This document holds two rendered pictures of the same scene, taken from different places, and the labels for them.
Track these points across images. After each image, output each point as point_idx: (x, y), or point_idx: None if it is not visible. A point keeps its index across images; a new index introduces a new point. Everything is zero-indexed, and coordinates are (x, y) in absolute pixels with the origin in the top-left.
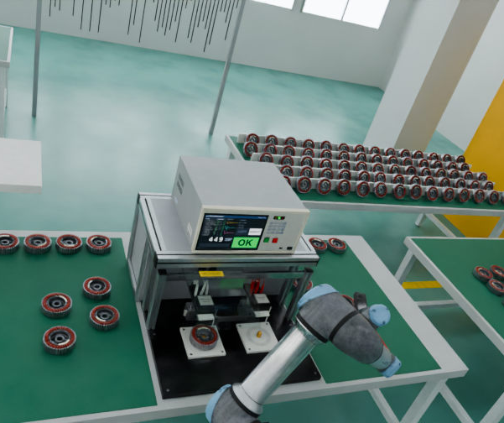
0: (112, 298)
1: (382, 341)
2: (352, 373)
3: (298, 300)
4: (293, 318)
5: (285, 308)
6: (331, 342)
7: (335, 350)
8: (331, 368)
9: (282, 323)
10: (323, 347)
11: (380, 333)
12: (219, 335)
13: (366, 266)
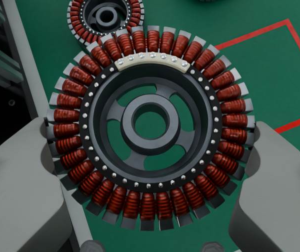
0: None
1: None
2: (205, 234)
3: None
4: (16, 78)
5: (6, 37)
6: (150, 126)
7: (160, 154)
8: (139, 232)
9: None
10: (120, 155)
11: None
12: None
13: None
